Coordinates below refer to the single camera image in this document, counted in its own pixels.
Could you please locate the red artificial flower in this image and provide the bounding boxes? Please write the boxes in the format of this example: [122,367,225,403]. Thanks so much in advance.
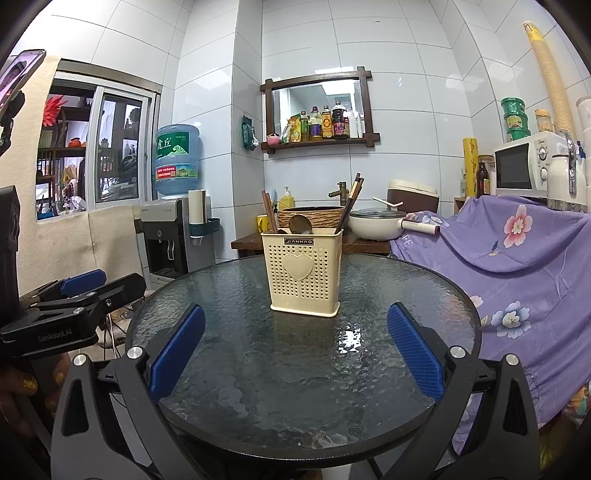
[42,95,70,127]

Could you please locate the teal wall holder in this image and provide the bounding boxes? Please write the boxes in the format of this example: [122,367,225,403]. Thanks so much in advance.
[185,218,221,238]

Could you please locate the wooden framed mirror shelf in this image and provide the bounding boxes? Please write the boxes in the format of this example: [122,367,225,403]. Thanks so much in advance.
[260,67,380,155]

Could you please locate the cream perforated utensil holder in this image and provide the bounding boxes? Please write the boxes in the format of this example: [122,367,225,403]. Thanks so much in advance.
[261,228,345,318]

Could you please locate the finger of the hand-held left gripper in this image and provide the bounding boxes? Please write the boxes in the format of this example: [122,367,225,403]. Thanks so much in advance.
[18,269,108,308]
[32,273,147,320]

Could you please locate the wooden counter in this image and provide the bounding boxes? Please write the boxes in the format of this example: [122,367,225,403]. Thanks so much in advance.
[231,228,393,257]

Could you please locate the electric cable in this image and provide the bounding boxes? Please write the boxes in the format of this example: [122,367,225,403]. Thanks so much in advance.
[104,314,123,361]

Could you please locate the woven basket basin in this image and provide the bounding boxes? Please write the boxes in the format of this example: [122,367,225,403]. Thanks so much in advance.
[277,206,345,229]

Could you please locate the white kettle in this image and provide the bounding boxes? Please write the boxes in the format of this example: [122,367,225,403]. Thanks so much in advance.
[546,134,588,210]

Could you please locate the white pot with lid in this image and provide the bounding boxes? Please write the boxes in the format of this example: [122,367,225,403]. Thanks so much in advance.
[348,209,441,241]

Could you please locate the sliding window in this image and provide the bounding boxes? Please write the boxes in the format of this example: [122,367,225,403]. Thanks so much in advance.
[36,59,163,223]

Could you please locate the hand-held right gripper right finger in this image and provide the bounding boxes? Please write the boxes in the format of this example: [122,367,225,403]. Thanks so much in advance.
[387,302,541,480]

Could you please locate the patterned plastic bag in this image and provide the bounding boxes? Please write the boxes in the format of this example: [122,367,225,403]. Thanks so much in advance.
[549,383,591,453]

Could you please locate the black phone mount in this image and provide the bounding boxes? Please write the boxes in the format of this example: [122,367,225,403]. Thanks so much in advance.
[0,90,26,158]

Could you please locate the person's left hand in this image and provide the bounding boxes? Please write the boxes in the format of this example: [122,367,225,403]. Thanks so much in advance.
[0,357,70,439]

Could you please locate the water dispenser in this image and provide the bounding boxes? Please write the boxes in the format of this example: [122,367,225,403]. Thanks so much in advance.
[134,199,190,282]

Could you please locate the dark soy sauce bottle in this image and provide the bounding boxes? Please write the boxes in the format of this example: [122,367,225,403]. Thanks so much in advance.
[332,100,349,139]

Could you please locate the white microwave oven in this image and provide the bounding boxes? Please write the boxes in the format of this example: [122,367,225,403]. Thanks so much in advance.
[494,130,571,195]

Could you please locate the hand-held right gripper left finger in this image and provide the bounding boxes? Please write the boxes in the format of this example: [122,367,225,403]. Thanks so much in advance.
[51,304,206,480]

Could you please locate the purple floral cloth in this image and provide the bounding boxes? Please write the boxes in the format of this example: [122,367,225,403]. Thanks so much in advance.
[390,194,591,457]

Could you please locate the round glass table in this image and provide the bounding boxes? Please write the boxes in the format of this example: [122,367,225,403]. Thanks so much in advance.
[126,253,483,450]

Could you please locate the brown white rice cooker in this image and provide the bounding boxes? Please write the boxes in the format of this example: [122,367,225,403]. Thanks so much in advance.
[387,180,439,214]

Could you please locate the beige fabric sheet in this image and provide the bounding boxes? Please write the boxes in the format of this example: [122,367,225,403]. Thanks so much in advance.
[0,53,153,370]

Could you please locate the pink smartphone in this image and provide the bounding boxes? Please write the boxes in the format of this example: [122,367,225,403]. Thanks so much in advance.
[0,50,47,112]

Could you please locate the yellow roll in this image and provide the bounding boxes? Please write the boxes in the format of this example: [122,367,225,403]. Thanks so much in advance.
[463,137,479,199]

